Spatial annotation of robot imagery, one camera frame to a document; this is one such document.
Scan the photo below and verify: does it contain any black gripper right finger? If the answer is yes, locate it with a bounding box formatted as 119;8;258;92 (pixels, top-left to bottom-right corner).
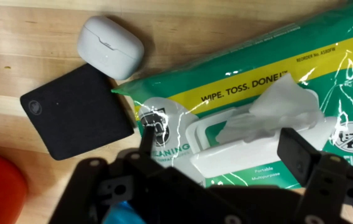
276;126;353;216

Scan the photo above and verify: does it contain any green pack of wipes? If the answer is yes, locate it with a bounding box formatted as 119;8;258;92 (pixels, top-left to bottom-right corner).
112;0;353;196

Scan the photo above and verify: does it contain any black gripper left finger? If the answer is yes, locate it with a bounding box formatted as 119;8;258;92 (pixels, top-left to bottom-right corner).
124;123;174;196

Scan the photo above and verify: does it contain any black flat wallet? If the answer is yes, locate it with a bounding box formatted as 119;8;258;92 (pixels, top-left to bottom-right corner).
19;62;137;161

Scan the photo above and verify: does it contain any white earbud case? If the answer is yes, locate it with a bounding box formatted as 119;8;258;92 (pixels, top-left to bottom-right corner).
76;14;145;80

